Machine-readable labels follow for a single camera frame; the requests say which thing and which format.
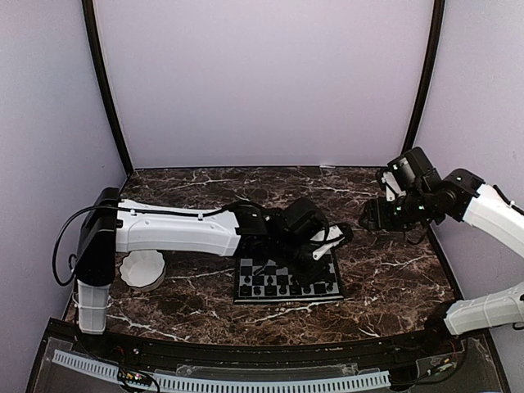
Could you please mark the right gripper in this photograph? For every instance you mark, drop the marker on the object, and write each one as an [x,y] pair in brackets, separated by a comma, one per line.
[379,218]

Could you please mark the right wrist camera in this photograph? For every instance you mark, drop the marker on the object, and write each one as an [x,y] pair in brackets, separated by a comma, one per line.
[409,168]

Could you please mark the black front rail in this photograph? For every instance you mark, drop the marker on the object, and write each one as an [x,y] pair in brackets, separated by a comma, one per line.
[396,352]

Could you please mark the black white chessboard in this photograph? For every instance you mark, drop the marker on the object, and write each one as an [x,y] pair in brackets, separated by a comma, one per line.
[270,284]

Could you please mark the black frame post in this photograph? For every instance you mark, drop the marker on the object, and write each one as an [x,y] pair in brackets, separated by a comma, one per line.
[95,47]
[424,84]

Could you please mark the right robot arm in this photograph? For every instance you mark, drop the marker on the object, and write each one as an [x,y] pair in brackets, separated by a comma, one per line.
[484,243]

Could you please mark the white perforated cable tray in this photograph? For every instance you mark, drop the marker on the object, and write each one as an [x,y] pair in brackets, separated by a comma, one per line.
[201,379]

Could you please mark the black corner piece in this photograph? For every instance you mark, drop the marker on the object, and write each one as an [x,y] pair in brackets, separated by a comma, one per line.
[245,290]

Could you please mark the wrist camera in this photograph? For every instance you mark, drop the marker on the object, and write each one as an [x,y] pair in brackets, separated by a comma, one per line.
[304,219]
[409,168]

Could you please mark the right black frame post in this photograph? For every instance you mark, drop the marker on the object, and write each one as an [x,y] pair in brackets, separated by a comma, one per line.
[424,84]

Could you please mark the white scalloped bowl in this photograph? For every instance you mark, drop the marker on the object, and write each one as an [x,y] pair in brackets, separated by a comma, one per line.
[143,270]

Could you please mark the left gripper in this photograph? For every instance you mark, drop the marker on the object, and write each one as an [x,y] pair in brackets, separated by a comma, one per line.
[309,277]

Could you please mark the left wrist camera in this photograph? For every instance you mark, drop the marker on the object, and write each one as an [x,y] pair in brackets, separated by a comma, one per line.
[304,219]

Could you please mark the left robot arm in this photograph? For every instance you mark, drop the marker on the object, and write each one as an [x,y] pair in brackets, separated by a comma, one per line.
[114,225]

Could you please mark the left black frame post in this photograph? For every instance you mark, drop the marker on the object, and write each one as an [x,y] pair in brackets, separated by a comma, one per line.
[95,47]

